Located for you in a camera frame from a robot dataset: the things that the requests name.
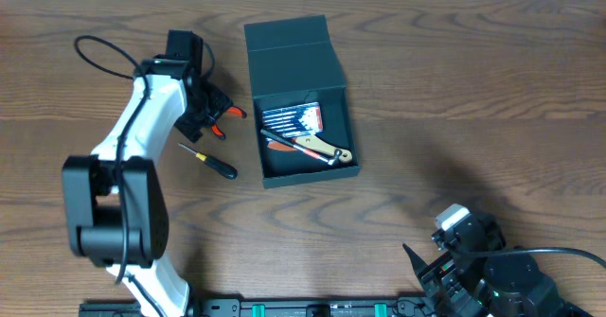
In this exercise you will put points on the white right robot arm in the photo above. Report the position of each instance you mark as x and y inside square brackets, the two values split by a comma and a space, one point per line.
[516, 286]

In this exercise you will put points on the blue precision screwdriver set case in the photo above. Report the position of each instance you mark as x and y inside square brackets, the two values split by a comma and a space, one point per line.
[294, 121]

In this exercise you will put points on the black mounting rail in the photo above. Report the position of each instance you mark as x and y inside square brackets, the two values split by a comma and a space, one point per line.
[394, 307]

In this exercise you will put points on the red handled pliers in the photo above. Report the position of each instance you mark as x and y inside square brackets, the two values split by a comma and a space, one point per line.
[231, 113]

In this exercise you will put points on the black handled claw hammer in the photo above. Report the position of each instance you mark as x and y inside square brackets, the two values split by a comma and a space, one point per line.
[313, 154]

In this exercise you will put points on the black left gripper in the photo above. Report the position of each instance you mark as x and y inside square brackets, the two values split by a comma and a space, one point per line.
[208, 110]

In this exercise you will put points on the orange scraper wooden handle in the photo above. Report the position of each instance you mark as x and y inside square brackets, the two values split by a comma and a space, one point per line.
[314, 143]

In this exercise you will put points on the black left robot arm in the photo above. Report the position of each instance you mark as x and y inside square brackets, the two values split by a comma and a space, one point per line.
[115, 210]

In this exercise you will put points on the black open box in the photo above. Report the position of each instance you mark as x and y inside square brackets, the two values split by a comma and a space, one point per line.
[292, 62]

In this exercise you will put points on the black yellow screwdriver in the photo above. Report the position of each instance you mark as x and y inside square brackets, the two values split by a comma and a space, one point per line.
[224, 169]

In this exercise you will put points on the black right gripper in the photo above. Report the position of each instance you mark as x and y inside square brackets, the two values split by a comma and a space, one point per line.
[447, 267]

